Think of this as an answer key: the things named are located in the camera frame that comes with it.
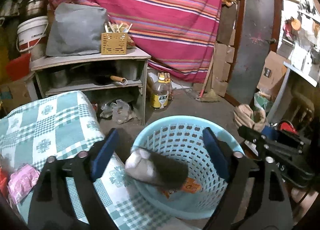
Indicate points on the steel cooking pot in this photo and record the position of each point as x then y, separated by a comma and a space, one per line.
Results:
34, 8

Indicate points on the cardboard box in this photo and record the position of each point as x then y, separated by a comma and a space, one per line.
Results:
13, 95

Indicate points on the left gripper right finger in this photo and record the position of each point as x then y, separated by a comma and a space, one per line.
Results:
268, 206

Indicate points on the grey wooden side shelf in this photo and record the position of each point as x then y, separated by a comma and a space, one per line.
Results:
105, 76

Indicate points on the yellow utensil holder box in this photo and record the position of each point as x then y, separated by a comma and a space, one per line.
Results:
116, 40

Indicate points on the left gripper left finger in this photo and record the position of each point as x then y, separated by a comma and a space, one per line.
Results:
51, 206

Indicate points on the cooking oil bottle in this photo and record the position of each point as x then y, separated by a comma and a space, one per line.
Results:
160, 91

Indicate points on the striped magenta curtain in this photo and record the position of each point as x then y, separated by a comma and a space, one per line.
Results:
179, 35

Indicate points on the red plastic basin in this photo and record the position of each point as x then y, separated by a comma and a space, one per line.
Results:
19, 67

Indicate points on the straw broom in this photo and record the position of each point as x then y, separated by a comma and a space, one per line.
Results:
208, 96

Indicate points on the white plastic bucket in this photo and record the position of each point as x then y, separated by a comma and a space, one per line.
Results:
32, 33

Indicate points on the grey cushion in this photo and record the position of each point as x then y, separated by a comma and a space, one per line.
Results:
76, 30

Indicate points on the red orange snack packet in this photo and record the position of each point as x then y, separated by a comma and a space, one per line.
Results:
189, 186

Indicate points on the pink snack wrapper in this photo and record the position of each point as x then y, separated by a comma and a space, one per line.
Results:
21, 183

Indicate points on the black ribbed paper cup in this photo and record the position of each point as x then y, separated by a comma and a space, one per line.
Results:
155, 169

